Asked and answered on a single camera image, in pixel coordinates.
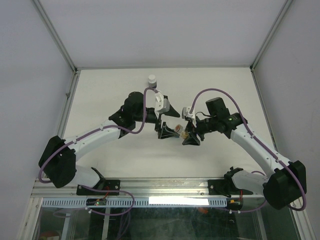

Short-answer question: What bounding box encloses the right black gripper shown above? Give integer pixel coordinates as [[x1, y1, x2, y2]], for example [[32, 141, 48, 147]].
[[182, 115, 217, 146]]

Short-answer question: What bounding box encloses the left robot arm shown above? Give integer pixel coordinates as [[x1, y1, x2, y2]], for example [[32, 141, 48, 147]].
[[38, 91, 180, 195]]

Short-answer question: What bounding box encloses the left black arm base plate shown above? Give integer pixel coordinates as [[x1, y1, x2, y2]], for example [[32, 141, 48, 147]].
[[76, 178, 121, 196]]

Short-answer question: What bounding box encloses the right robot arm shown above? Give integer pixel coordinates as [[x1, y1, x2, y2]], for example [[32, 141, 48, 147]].
[[182, 97, 307, 210]]

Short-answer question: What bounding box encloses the amber pill bottle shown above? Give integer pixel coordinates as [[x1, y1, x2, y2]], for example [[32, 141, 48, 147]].
[[174, 124, 189, 140]]

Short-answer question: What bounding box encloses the left aluminium frame post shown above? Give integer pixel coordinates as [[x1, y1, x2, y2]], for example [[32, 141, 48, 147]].
[[31, 0, 78, 73]]

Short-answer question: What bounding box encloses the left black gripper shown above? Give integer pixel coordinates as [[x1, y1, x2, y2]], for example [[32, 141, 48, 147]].
[[134, 105, 181, 139]]

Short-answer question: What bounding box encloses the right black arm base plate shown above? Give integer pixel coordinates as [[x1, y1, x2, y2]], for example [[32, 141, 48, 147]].
[[207, 178, 253, 198]]

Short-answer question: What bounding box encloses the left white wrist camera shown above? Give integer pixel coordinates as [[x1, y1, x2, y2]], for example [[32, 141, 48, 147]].
[[154, 91, 170, 118]]

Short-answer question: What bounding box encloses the grey slotted cable duct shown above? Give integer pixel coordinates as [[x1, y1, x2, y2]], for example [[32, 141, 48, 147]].
[[41, 196, 227, 209]]

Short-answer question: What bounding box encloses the aluminium front rail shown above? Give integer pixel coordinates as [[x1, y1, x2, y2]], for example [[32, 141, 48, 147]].
[[30, 176, 300, 199]]

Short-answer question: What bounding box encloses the white cap dark bottle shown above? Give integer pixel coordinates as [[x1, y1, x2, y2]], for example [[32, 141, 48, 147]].
[[147, 74, 157, 89]]

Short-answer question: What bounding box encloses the right aluminium frame post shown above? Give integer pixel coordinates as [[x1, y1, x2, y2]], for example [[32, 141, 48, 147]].
[[249, 0, 294, 72]]

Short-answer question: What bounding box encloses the aluminium frame post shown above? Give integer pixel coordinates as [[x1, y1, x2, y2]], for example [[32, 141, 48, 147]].
[[249, 0, 294, 72], [31, 0, 78, 73]]

